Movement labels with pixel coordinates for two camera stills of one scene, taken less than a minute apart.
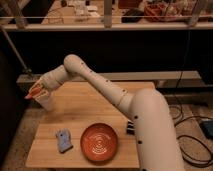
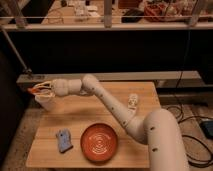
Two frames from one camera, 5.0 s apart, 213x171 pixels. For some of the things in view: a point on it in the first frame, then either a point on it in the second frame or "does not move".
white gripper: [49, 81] -> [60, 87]
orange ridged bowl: [99, 143] does not move
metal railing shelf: [108, 25] does not move
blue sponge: [64, 138] does not move
